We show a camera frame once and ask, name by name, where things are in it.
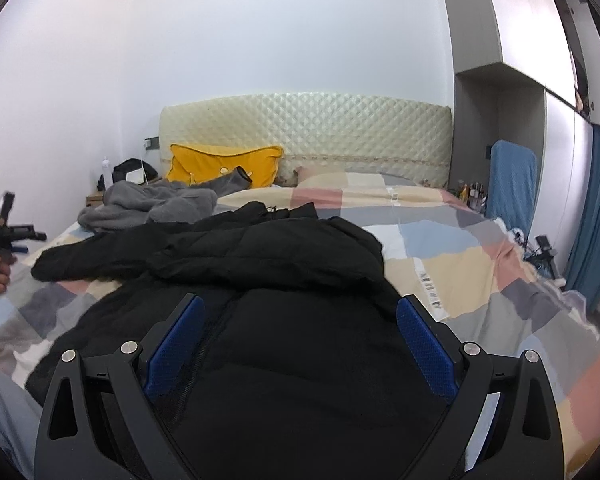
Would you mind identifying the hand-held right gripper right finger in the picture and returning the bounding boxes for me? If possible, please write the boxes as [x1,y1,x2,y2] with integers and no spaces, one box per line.
[396,295,566,480]

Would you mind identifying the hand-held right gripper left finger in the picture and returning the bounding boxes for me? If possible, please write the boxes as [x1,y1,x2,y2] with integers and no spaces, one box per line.
[34,294,206,480]

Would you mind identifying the black jacket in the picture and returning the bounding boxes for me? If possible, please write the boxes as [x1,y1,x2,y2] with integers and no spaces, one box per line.
[25,201,461,480]

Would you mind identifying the patchwork bed cover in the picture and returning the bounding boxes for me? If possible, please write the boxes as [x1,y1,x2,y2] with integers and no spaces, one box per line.
[0,169,600,480]

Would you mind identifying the grey fleece garment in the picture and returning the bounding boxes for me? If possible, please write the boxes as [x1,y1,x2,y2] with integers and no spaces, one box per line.
[77,166,253,234]

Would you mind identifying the black bag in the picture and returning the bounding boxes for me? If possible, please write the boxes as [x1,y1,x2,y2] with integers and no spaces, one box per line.
[112,158,160,183]

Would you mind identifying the row of small bottles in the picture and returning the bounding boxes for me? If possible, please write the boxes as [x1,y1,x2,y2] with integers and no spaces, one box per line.
[455,179,489,209]

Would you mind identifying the person's grey pants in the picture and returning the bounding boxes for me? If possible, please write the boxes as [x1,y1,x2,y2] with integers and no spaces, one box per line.
[0,367,43,480]

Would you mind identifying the yellow pillow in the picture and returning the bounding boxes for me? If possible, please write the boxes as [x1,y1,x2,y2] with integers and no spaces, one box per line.
[166,143,284,192]

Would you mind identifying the blue towel on chair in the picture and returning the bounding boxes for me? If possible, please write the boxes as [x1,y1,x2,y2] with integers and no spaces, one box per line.
[485,139,538,241]

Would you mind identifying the pink pillow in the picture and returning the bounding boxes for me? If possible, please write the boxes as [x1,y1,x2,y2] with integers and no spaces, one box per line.
[295,165,351,188]

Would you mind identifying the blue curtain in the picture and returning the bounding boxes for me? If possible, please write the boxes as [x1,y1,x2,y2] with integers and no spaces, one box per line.
[562,125,600,316]

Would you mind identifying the cream quilted headboard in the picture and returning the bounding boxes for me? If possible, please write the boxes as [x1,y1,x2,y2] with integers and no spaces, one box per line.
[158,92,453,192]

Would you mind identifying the grey white wardrobe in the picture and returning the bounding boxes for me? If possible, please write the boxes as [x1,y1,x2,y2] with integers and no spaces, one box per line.
[435,0,600,311]

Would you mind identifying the black camera tripod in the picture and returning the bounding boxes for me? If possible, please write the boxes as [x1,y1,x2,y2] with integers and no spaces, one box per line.
[522,235,566,282]

